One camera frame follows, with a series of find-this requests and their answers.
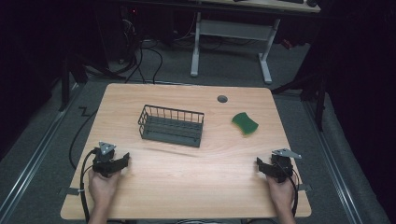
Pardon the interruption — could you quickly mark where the small red object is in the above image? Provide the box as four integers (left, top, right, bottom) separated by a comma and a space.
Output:
280, 38, 294, 51

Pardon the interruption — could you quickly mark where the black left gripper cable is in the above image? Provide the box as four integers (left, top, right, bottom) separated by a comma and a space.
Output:
79, 148, 100, 224

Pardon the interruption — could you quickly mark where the white-legged desk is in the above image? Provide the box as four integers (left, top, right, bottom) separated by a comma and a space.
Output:
189, 0, 321, 85

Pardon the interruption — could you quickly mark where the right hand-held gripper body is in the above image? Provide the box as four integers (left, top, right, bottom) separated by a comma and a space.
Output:
269, 147, 303, 184

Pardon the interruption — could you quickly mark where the metal floor rail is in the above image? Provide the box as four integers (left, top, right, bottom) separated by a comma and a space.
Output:
0, 83, 82, 219
302, 100, 364, 224

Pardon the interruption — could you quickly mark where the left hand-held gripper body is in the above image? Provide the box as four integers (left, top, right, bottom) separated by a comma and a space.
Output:
92, 141, 119, 178

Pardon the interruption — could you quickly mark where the black metal stand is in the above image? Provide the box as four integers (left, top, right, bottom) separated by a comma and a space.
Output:
58, 50, 126, 112
271, 46, 329, 133

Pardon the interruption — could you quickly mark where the bundle of black cables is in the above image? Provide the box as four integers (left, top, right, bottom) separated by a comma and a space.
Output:
118, 18, 164, 85

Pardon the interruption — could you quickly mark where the person's right hand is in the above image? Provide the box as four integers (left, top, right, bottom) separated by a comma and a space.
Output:
265, 173, 296, 214

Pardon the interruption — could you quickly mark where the dark grey wire basket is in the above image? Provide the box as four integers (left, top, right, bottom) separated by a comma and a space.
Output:
137, 104, 205, 148

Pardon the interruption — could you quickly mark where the person's left hand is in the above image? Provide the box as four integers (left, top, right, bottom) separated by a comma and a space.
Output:
88, 168, 123, 213

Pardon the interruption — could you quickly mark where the green sponge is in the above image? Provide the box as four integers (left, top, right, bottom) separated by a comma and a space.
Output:
231, 111, 260, 136

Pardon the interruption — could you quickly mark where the dark computer tower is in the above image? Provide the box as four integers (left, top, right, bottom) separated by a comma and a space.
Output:
95, 4, 142, 64

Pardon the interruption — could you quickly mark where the black floor cable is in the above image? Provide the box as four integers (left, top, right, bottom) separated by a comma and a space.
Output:
68, 106, 99, 171

